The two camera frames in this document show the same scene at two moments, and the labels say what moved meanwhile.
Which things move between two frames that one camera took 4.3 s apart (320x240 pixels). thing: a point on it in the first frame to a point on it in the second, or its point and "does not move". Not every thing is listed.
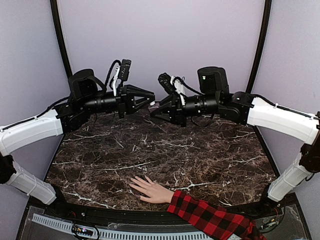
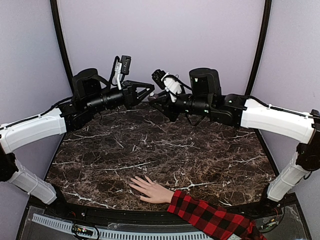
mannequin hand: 156,193 does not move
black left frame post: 55,9 does not move
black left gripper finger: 133,91 to 149,87
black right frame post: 268,3 does not move
